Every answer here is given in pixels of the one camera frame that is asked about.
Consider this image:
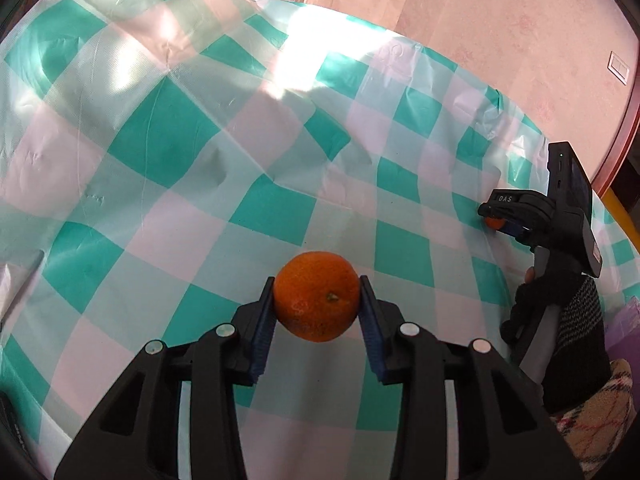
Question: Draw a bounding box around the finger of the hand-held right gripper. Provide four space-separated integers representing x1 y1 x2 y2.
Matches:
477 190 551 221
501 220 539 244

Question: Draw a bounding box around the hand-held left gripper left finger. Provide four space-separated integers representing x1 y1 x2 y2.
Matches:
54 276 276 480

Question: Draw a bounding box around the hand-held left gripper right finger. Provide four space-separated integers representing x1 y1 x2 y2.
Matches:
359 275 583 480

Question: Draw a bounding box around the orange mandarin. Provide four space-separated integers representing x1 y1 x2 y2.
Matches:
273 251 362 344

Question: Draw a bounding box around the person's right forearm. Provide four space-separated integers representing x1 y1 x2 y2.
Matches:
542 276 614 414

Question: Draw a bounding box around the person's right hand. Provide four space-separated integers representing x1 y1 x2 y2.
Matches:
500 266 576 346

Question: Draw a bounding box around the green white checkered tablecloth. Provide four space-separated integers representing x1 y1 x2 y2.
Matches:
0 0 636 480

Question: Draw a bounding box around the plaid fleece cloth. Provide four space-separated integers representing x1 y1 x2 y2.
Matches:
549 357 637 480

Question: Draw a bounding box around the dark object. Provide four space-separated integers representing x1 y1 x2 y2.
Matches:
0 389 32 467

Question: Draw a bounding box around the red-brown door frame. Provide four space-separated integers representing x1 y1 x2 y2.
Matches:
590 107 640 202

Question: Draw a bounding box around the white wall switch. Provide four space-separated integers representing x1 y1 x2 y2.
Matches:
607 50 632 84

